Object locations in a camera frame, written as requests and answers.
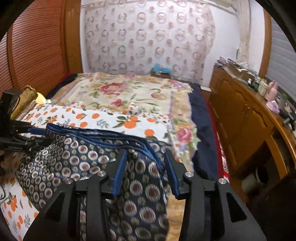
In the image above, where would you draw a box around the wooden slatted panel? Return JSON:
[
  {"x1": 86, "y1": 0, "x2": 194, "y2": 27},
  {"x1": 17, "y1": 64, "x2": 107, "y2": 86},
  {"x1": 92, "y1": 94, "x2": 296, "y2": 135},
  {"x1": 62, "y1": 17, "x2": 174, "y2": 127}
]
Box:
[{"x1": 0, "y1": 0, "x2": 84, "y2": 99}]

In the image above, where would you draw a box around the yellow object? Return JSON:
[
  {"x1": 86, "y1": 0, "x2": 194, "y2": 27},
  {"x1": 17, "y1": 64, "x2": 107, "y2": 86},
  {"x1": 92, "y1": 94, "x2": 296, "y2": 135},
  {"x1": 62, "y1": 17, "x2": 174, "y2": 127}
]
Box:
[{"x1": 35, "y1": 93, "x2": 52, "y2": 105}]

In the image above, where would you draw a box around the white cylindrical container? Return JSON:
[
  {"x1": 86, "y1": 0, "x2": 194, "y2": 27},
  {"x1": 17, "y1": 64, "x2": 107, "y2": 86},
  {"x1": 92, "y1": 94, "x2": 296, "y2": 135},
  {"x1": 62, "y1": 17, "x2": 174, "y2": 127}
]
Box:
[{"x1": 245, "y1": 167, "x2": 269, "y2": 186}]

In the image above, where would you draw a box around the wooden window frame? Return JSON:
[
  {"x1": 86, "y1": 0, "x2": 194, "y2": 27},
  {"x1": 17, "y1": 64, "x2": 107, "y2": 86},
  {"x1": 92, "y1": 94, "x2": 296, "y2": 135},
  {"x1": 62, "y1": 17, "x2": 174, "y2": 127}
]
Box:
[{"x1": 261, "y1": 11, "x2": 272, "y2": 77}]

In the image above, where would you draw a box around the white orange-print sheet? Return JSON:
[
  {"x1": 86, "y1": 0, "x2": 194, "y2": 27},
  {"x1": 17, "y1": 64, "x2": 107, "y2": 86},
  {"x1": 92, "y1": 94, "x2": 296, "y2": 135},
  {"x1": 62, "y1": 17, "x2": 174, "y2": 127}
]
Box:
[{"x1": 0, "y1": 102, "x2": 173, "y2": 232}]

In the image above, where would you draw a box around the navy blue blanket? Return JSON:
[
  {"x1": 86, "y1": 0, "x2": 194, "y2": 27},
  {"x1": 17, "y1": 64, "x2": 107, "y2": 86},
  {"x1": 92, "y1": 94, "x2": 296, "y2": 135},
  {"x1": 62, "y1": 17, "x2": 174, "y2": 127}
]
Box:
[{"x1": 188, "y1": 87, "x2": 221, "y2": 184}]

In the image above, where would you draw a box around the pile of small household clutter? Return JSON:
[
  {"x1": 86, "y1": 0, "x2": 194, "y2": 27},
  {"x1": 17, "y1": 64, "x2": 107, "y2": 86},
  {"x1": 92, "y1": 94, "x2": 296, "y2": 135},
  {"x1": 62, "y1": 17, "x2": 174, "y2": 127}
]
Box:
[{"x1": 216, "y1": 57, "x2": 296, "y2": 130}]

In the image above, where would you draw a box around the dark cloth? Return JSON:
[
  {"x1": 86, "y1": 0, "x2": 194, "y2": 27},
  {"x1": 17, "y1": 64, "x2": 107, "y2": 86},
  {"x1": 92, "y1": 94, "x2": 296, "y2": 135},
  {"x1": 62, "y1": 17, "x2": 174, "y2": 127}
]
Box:
[{"x1": 245, "y1": 176, "x2": 296, "y2": 241}]

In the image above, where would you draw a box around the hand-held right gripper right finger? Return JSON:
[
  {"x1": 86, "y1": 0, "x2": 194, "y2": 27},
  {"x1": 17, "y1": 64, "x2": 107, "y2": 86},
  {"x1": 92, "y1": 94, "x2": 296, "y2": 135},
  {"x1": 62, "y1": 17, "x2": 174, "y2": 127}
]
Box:
[{"x1": 163, "y1": 149, "x2": 267, "y2": 241}]

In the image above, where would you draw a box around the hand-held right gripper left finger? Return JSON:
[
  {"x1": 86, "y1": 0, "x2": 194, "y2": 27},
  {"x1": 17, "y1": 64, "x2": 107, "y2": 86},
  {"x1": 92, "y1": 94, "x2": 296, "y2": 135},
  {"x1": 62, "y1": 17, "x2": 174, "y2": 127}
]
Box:
[{"x1": 23, "y1": 149, "x2": 129, "y2": 241}]

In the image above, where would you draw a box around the navy medallion print shirt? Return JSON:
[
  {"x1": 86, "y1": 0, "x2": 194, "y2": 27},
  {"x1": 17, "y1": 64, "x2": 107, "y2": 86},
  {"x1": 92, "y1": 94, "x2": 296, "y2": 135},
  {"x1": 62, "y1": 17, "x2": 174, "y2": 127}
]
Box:
[{"x1": 15, "y1": 123, "x2": 179, "y2": 241}]

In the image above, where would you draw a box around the wooden cabinet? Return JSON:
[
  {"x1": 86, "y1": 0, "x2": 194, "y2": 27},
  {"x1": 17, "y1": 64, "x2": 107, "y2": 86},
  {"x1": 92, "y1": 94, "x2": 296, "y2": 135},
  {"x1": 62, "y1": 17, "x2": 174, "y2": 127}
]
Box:
[{"x1": 208, "y1": 65, "x2": 296, "y2": 197}]

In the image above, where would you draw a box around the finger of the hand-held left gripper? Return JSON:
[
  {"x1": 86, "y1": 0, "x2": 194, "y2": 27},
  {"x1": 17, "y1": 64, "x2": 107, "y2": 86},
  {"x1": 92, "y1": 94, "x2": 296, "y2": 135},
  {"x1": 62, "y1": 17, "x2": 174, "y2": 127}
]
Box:
[
  {"x1": 9, "y1": 119, "x2": 48, "y2": 137},
  {"x1": 0, "y1": 136, "x2": 48, "y2": 154}
]

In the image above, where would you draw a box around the pink figurine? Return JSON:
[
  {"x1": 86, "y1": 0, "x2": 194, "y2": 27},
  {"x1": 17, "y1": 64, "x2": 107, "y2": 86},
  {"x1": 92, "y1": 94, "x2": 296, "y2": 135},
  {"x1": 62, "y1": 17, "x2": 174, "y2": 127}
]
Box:
[{"x1": 265, "y1": 81, "x2": 279, "y2": 101}]

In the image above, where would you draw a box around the grey window blind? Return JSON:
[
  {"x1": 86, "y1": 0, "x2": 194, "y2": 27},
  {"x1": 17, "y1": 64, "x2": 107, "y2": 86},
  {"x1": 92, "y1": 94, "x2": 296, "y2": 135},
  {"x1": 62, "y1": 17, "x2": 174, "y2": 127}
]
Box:
[{"x1": 265, "y1": 19, "x2": 296, "y2": 93}]

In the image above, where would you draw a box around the blue and brown box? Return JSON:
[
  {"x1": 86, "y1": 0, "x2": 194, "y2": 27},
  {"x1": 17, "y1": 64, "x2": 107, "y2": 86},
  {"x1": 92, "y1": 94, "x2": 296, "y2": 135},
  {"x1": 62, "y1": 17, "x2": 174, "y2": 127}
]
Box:
[{"x1": 150, "y1": 62, "x2": 173, "y2": 78}]

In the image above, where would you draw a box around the red cloth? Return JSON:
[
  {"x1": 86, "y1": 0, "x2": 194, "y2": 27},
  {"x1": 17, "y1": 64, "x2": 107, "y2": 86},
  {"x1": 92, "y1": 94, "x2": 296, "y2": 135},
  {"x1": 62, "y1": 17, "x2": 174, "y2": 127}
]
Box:
[{"x1": 205, "y1": 102, "x2": 232, "y2": 184}]

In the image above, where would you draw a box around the cream floral blanket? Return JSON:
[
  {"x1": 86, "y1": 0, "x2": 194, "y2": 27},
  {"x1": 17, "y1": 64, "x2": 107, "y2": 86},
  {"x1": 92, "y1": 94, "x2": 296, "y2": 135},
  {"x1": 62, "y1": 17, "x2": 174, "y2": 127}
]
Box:
[{"x1": 50, "y1": 72, "x2": 201, "y2": 241}]

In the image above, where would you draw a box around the ring-patterned wall cloth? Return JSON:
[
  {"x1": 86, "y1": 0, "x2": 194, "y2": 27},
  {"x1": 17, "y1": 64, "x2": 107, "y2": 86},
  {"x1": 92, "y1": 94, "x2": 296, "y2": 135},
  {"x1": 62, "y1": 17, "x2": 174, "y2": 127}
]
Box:
[{"x1": 81, "y1": 0, "x2": 216, "y2": 81}]

